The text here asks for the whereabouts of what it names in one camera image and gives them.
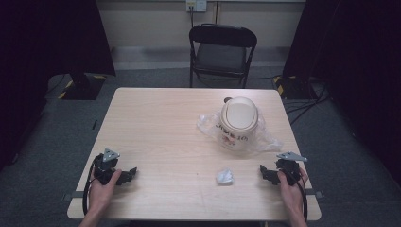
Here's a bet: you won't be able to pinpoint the cream desktop trash can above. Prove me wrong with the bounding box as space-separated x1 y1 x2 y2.
219 96 260 151

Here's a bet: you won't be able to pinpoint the black stand base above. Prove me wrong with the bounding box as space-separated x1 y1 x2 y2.
57 73 107 101
272 75 320 100

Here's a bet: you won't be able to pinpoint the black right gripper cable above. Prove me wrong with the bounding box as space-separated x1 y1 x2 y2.
285 169 309 221

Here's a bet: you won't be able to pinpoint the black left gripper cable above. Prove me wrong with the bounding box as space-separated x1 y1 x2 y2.
82 153 105 217

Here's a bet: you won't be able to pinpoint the black floor cables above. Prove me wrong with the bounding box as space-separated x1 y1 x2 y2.
252 74 332 126

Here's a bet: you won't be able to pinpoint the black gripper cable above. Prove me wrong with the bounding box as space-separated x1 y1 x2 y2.
285 169 309 221
82 153 105 217

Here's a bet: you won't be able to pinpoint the person's right hand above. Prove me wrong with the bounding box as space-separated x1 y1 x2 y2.
277 167 309 218

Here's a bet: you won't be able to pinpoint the white wall socket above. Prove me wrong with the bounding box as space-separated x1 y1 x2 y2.
185 0 208 13

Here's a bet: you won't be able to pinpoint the person's left hand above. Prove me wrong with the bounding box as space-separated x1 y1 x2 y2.
88 168 123 218

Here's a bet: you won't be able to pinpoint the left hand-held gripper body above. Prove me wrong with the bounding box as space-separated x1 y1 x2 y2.
93 148 127 186

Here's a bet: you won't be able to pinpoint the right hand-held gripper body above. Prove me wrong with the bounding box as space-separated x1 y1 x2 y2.
268 151 308 186

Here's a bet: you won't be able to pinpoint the black curtain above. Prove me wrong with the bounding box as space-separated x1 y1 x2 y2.
282 0 401 187
0 0 116 173

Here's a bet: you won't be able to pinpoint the clear plastic bag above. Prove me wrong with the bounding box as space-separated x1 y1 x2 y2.
197 107 284 154

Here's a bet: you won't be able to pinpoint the black folding chair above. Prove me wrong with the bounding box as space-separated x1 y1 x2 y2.
188 23 258 89

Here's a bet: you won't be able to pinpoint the grey table strap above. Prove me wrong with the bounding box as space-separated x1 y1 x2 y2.
61 190 85 202

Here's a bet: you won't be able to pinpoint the small plastic piece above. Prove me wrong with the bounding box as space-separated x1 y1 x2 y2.
216 167 235 186

